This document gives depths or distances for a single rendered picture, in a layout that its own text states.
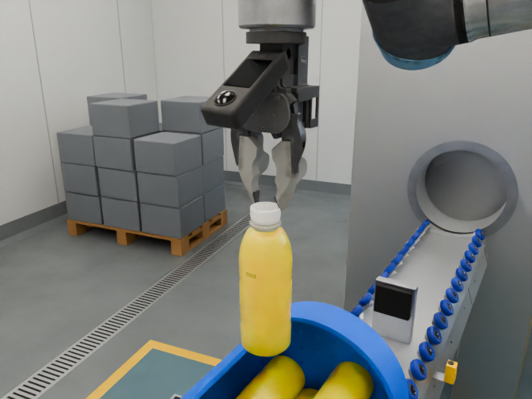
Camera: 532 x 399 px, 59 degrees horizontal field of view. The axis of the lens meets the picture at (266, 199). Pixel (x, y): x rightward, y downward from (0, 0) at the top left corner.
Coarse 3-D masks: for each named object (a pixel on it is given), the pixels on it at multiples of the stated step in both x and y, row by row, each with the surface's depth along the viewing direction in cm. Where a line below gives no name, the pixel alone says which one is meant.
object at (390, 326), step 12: (384, 288) 115; (396, 288) 115; (408, 288) 114; (384, 300) 116; (396, 300) 114; (408, 300) 113; (384, 312) 117; (396, 312) 115; (408, 312) 114; (372, 324) 122; (384, 324) 120; (396, 324) 118; (408, 324) 116; (396, 336) 119; (408, 336) 117
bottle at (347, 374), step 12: (336, 372) 75; (348, 372) 75; (360, 372) 75; (324, 384) 74; (336, 384) 72; (348, 384) 72; (360, 384) 73; (372, 384) 76; (324, 396) 70; (336, 396) 70; (348, 396) 70; (360, 396) 72
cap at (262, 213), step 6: (252, 204) 60; (258, 204) 60; (264, 204) 60; (270, 204) 60; (276, 204) 60; (252, 210) 59; (258, 210) 58; (264, 210) 58; (270, 210) 58; (276, 210) 58; (252, 216) 59; (258, 216) 58; (264, 216) 58; (270, 216) 58; (276, 216) 58; (258, 222) 58; (264, 222) 58; (270, 222) 58; (276, 222) 59
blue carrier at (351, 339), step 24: (312, 312) 76; (336, 312) 76; (312, 336) 81; (336, 336) 78; (360, 336) 72; (240, 360) 81; (264, 360) 88; (312, 360) 82; (336, 360) 79; (360, 360) 77; (384, 360) 71; (216, 384) 76; (240, 384) 83; (312, 384) 84; (384, 384) 69
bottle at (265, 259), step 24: (264, 240) 58; (288, 240) 61; (240, 264) 61; (264, 264) 58; (288, 264) 60; (240, 288) 62; (264, 288) 60; (288, 288) 61; (240, 312) 64; (264, 312) 61; (288, 312) 63; (264, 336) 62; (288, 336) 64
